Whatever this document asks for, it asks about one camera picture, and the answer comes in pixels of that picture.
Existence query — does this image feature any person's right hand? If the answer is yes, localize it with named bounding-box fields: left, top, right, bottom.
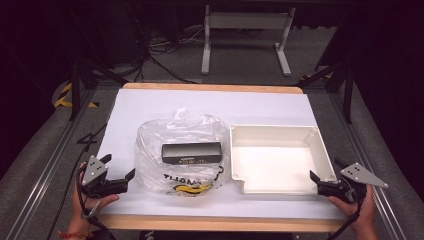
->
left=327, top=185, right=378, bottom=232

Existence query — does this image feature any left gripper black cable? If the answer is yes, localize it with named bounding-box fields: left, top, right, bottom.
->
left=76, top=164, right=118, bottom=240

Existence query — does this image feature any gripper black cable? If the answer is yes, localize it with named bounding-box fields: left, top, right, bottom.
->
left=328, top=196, right=364, bottom=240
left=76, top=164, right=118, bottom=240

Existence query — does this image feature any black tripod stand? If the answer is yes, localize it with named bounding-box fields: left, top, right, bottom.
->
left=68, top=59, right=129, bottom=122
left=299, top=59, right=354, bottom=124

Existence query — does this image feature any yellow black floor tape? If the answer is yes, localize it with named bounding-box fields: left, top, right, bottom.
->
left=53, top=82, right=100, bottom=109

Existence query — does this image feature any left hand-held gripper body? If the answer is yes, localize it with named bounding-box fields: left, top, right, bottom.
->
left=78, top=155, right=130, bottom=198

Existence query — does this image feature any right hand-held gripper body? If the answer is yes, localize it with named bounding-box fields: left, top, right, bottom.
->
left=317, top=162, right=390, bottom=205

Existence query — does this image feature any aluminium rail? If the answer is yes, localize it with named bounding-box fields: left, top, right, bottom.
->
left=328, top=93, right=408, bottom=240
left=6, top=89, right=98, bottom=240

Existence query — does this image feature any white paper sheet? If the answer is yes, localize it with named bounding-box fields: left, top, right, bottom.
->
left=95, top=88, right=344, bottom=221

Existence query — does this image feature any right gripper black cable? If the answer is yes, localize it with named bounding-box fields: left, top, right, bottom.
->
left=328, top=196, right=364, bottom=240

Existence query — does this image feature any person's left hand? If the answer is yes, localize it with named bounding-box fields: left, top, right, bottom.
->
left=67, top=171, right=120, bottom=234

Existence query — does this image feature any clear plastic bag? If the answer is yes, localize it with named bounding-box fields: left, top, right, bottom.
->
left=134, top=108, right=232, bottom=198

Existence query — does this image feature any white plastic box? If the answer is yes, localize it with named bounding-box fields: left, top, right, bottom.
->
left=229, top=124, right=338, bottom=195

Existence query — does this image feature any red bracelet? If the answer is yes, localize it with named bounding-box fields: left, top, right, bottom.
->
left=58, top=230, right=95, bottom=240

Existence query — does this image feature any white cable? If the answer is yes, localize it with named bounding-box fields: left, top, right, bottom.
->
left=149, top=28, right=205, bottom=48

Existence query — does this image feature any black rectangular box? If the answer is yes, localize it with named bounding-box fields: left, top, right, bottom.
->
left=161, top=141, right=224, bottom=165

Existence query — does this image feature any grey metal stand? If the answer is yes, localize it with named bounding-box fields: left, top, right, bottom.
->
left=200, top=4, right=297, bottom=78

